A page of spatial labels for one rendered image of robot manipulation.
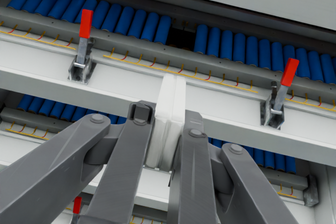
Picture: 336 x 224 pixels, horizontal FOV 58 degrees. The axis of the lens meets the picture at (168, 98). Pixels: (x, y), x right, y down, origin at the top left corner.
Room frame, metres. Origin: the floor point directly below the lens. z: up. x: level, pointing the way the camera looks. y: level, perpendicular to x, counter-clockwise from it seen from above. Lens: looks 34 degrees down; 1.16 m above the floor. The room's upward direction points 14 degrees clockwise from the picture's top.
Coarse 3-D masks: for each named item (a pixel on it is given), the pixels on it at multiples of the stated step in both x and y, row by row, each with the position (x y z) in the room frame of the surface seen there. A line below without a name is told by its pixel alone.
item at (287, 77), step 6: (288, 60) 0.36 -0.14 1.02; (294, 60) 0.36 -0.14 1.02; (288, 66) 0.36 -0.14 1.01; (294, 66) 0.36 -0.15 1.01; (288, 72) 0.36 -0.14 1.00; (294, 72) 0.36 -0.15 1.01; (282, 78) 0.36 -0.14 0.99; (288, 78) 0.35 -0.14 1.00; (282, 84) 0.35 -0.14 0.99; (288, 84) 0.35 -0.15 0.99; (282, 90) 0.35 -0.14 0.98; (276, 96) 0.35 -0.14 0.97; (282, 96) 0.35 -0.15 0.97; (276, 102) 0.35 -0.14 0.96; (282, 102) 0.35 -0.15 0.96; (276, 108) 0.34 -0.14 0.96
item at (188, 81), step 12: (0, 36) 0.37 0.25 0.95; (48, 48) 0.37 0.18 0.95; (60, 48) 0.37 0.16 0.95; (96, 60) 0.37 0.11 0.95; (108, 60) 0.37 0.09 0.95; (144, 72) 0.37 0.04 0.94; (156, 72) 0.37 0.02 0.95; (192, 84) 0.37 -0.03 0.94; (204, 84) 0.37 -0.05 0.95; (240, 96) 0.37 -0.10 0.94; (252, 96) 0.37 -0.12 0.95; (300, 108) 0.37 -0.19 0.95; (312, 108) 0.38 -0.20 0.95
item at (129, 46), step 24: (0, 24) 0.38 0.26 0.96; (24, 24) 0.39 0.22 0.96; (48, 24) 0.39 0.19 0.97; (72, 24) 0.40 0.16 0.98; (72, 48) 0.38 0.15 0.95; (120, 48) 0.39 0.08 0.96; (144, 48) 0.39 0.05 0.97; (168, 48) 0.40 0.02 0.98; (216, 72) 0.39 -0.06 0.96; (240, 72) 0.39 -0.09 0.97; (264, 72) 0.40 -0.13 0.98; (312, 96) 0.40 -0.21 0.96
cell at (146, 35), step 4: (152, 12) 0.47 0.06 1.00; (148, 16) 0.47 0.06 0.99; (152, 16) 0.46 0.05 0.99; (156, 16) 0.47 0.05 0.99; (148, 20) 0.45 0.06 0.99; (152, 20) 0.45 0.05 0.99; (156, 20) 0.46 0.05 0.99; (148, 24) 0.44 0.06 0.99; (152, 24) 0.45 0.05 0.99; (156, 24) 0.46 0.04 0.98; (144, 28) 0.44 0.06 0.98; (148, 28) 0.44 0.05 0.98; (152, 28) 0.44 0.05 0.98; (144, 32) 0.43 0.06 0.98; (148, 32) 0.43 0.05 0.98; (152, 32) 0.43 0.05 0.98; (144, 36) 0.42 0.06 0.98; (148, 36) 0.42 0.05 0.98; (152, 36) 0.43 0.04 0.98; (148, 40) 0.42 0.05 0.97
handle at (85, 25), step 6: (84, 12) 0.36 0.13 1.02; (90, 12) 0.36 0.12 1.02; (84, 18) 0.35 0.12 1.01; (90, 18) 0.36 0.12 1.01; (84, 24) 0.35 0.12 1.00; (90, 24) 0.36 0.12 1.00; (84, 30) 0.35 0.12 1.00; (84, 36) 0.35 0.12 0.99; (84, 42) 0.35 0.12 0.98; (78, 48) 0.35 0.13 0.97; (84, 48) 0.35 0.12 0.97; (78, 54) 0.34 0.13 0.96; (84, 54) 0.34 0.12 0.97; (78, 60) 0.34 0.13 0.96; (84, 60) 0.34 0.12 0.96
